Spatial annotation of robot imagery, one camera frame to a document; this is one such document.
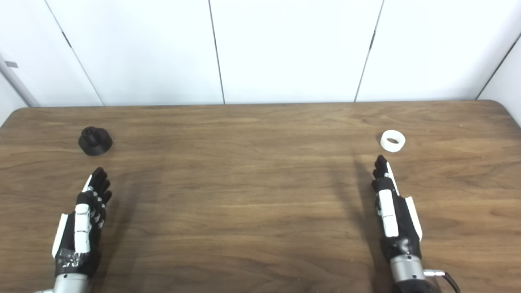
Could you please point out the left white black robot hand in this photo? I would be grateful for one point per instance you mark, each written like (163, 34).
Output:
(82, 221)

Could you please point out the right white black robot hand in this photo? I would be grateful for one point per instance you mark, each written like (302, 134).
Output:
(388, 215)

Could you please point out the round black plastic part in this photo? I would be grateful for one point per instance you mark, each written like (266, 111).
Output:
(95, 141)

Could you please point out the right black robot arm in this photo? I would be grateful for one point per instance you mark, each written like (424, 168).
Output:
(407, 270)

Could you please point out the grey wall corner post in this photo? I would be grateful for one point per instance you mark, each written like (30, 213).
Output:
(18, 85)

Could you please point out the small grey wall tag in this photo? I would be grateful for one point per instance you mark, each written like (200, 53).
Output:
(11, 64)

